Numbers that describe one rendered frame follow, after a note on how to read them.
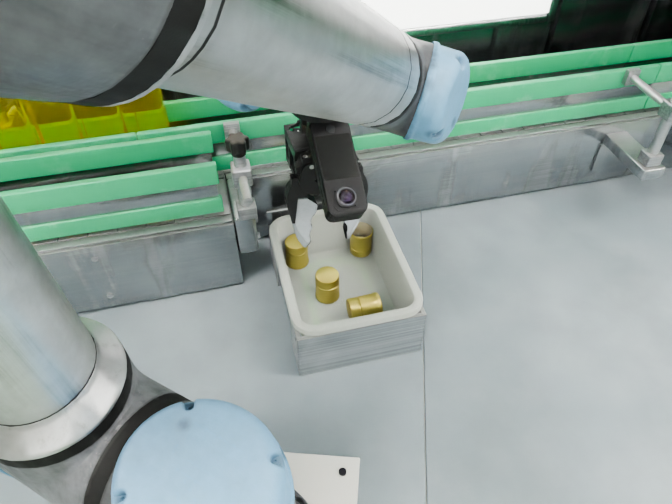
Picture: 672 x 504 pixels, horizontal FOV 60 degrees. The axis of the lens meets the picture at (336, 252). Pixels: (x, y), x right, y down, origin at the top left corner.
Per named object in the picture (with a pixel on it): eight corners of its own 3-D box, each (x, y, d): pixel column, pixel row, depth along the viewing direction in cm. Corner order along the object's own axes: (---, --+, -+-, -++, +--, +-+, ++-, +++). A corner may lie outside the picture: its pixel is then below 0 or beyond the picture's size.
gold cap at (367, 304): (382, 321, 82) (352, 328, 81) (374, 302, 84) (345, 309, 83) (383, 305, 79) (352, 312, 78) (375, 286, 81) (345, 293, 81)
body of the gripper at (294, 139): (340, 154, 78) (340, 70, 69) (360, 193, 72) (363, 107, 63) (284, 164, 76) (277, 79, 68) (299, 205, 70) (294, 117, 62)
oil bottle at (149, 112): (176, 153, 91) (145, 17, 76) (179, 174, 88) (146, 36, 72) (139, 158, 90) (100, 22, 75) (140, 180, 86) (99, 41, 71)
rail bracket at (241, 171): (247, 167, 88) (237, 92, 79) (265, 241, 76) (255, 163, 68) (227, 170, 87) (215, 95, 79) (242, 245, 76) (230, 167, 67)
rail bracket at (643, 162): (608, 159, 106) (655, 40, 90) (666, 219, 95) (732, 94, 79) (584, 163, 105) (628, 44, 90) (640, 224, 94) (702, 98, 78)
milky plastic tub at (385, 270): (375, 240, 96) (378, 199, 89) (422, 349, 80) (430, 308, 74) (270, 258, 93) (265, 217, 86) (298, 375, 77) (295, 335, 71)
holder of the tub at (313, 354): (365, 221, 99) (367, 185, 94) (420, 350, 80) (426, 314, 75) (265, 238, 96) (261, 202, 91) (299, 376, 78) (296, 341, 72)
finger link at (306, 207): (298, 223, 82) (311, 168, 76) (309, 252, 78) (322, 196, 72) (277, 223, 80) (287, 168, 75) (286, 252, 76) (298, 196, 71)
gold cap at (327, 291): (342, 301, 84) (342, 280, 81) (318, 306, 84) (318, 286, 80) (335, 283, 87) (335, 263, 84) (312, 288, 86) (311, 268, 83)
